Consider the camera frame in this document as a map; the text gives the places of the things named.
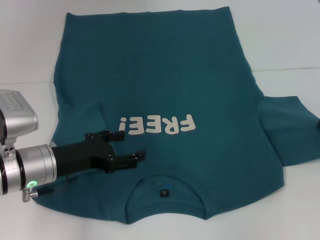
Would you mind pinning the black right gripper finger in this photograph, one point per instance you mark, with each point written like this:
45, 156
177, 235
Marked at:
318, 123

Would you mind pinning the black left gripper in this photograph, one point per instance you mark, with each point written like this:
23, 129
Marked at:
75, 156

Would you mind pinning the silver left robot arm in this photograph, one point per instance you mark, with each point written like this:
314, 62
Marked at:
30, 168

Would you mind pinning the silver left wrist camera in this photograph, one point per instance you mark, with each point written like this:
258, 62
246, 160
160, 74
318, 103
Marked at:
17, 116

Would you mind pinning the teal T-shirt with FREE print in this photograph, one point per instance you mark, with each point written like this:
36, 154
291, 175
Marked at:
175, 75

